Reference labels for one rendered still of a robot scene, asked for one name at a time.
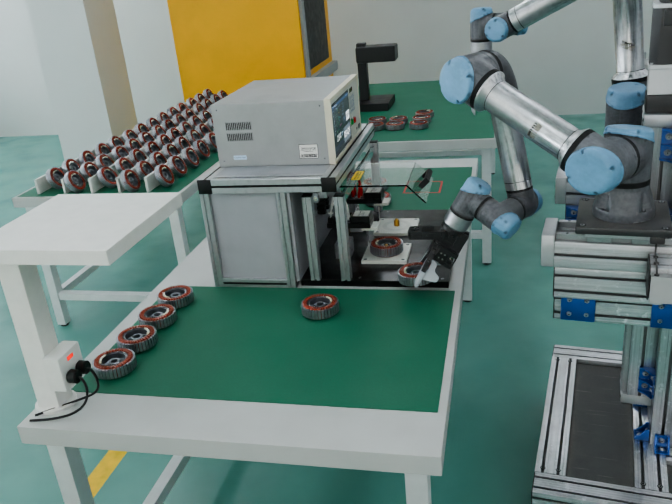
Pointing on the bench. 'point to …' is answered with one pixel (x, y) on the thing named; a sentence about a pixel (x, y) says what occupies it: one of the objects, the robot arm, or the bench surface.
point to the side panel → (249, 239)
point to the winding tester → (283, 121)
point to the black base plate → (366, 273)
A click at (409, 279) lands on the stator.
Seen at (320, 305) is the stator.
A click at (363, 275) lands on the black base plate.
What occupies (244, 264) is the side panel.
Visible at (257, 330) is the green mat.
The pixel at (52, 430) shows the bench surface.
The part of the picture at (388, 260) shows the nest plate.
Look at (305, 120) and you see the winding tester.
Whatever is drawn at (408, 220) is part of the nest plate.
